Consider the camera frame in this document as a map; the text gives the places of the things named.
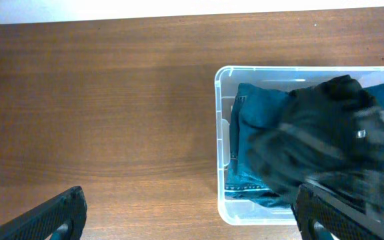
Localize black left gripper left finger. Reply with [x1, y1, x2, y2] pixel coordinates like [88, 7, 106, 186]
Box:
[0, 186, 87, 240]

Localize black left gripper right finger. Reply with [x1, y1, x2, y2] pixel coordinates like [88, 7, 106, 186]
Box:
[294, 183, 384, 240]

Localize dark green-black garment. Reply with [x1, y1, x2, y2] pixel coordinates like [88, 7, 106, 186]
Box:
[246, 75, 384, 204]

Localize dark blue jeans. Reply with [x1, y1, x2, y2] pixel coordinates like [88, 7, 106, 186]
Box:
[225, 83, 293, 209]

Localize clear plastic storage bin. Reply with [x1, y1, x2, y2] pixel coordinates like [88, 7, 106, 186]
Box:
[214, 66, 384, 225]

